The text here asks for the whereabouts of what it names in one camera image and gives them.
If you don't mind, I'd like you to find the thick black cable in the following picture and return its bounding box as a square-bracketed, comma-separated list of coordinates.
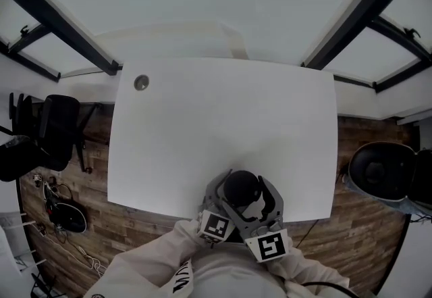
[299, 280, 352, 298]

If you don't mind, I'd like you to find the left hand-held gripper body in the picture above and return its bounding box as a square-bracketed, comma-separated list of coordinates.
[197, 195, 236, 244]

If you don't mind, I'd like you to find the person's left forearm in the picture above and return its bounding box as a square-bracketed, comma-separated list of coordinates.
[109, 220, 204, 294]

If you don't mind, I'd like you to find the black window frame beam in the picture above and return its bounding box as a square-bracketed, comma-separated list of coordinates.
[0, 0, 123, 83]
[301, 0, 432, 93]

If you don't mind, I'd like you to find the black seat grey shell chair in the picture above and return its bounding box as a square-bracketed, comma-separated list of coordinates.
[340, 141, 432, 216]

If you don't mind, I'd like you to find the black round floor device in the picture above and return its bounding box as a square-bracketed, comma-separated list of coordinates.
[45, 199, 88, 234]

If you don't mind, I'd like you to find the thin black cable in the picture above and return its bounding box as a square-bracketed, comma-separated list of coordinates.
[295, 218, 321, 247]

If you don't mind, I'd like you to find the round table cable grommet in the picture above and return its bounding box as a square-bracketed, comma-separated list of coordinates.
[133, 74, 151, 91]

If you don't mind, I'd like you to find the person's grey shirt torso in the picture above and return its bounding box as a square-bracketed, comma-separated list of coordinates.
[83, 241, 358, 298]

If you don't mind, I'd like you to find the black office chair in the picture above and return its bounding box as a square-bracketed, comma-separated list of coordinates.
[0, 92, 104, 183]

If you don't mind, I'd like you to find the black travel cup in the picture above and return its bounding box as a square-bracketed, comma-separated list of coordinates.
[226, 190, 263, 210]

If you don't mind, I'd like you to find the white floor cable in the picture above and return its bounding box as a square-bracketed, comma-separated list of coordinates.
[43, 232, 109, 278]

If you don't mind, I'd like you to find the white side desk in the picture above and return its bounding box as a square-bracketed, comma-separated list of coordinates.
[0, 180, 48, 298]

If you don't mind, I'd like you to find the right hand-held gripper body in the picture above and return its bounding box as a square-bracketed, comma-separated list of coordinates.
[244, 215, 289, 262]

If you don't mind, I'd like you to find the person's right forearm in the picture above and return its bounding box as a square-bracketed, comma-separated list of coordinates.
[266, 245, 354, 298]

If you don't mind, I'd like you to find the black travel cup lid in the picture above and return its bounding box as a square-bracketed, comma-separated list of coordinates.
[223, 170, 261, 199]

